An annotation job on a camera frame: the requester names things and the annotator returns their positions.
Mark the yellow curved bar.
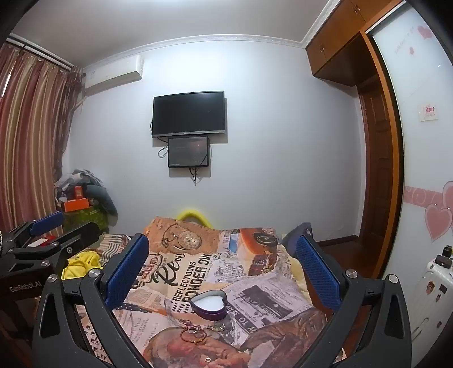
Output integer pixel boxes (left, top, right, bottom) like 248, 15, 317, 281
177, 209, 209, 226

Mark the curtain rail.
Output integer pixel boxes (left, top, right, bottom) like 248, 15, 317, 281
7, 33, 84, 72

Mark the small black monitor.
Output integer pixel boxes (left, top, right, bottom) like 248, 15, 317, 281
167, 136, 209, 168

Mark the red cord bracelet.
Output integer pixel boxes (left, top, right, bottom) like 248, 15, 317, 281
180, 327, 206, 343

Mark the white air conditioner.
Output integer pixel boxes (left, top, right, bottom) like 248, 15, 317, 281
84, 55, 145, 95

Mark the large pink heart sticker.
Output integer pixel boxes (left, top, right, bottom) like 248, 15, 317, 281
424, 202, 453, 242

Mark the wooden door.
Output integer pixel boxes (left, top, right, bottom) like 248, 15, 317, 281
357, 74, 394, 245

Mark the orange box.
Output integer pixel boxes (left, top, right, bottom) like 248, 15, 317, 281
60, 198, 90, 212

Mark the white wardrobe sliding door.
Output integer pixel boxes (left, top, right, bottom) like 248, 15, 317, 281
366, 0, 453, 284

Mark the pile of clothes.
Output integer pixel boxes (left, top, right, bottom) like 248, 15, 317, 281
55, 169, 118, 217

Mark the wooden overhead cabinet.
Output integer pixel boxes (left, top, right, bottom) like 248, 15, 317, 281
306, 0, 404, 87

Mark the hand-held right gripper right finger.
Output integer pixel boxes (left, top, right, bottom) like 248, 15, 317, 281
295, 232, 413, 368

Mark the green bag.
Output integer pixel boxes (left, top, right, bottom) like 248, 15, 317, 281
64, 208, 109, 236

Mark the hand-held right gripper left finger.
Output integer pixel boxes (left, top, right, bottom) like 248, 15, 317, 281
32, 234, 153, 368

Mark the yellow cloth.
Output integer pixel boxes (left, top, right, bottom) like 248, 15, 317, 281
63, 251, 102, 281

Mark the white suitcase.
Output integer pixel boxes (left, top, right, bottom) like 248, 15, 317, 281
411, 246, 453, 359

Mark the printed blanket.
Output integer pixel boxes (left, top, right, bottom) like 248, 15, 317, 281
76, 217, 333, 368

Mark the striped curtain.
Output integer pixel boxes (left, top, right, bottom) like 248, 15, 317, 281
0, 33, 86, 234

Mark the pink border sticker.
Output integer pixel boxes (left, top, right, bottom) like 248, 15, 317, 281
403, 185, 445, 206

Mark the purple heart-shaped tin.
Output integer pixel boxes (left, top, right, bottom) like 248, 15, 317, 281
190, 291, 227, 322

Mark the black wall television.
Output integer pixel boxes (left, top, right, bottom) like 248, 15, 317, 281
152, 91, 227, 138

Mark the red white small box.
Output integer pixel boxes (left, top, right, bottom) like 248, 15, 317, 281
26, 238, 61, 249

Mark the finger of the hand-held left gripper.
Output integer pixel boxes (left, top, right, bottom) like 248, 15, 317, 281
9, 222, 101, 280
5, 211, 65, 249

